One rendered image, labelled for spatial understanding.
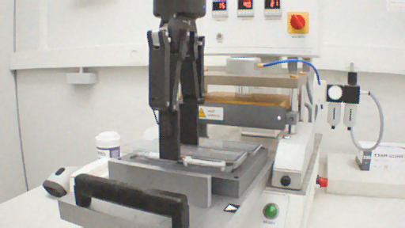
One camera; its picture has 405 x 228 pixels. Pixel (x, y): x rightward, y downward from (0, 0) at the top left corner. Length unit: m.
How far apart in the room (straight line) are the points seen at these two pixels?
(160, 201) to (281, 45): 0.61
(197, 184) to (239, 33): 0.56
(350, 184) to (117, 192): 0.79
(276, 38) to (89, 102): 1.08
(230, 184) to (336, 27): 0.96
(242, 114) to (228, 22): 0.33
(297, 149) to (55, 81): 1.46
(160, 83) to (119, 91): 1.16
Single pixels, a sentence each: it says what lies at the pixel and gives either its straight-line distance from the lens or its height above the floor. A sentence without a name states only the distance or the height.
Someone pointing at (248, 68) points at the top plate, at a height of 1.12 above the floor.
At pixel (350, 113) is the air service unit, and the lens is 0.85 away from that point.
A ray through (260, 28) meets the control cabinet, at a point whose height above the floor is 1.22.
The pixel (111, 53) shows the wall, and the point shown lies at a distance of 1.52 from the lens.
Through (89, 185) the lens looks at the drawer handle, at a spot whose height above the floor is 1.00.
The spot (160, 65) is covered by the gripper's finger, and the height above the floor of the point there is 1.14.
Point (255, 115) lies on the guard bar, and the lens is 0.65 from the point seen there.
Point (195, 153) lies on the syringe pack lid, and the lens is 0.46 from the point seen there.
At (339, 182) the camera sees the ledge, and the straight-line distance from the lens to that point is 1.03.
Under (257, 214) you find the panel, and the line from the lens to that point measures 0.58.
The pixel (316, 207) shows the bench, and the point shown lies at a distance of 0.94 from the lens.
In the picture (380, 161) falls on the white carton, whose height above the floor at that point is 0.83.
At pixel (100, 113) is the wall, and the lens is 1.65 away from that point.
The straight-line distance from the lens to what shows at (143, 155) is 0.49.
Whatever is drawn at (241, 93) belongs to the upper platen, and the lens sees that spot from 0.74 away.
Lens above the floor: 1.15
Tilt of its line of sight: 10 degrees down
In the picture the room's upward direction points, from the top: straight up
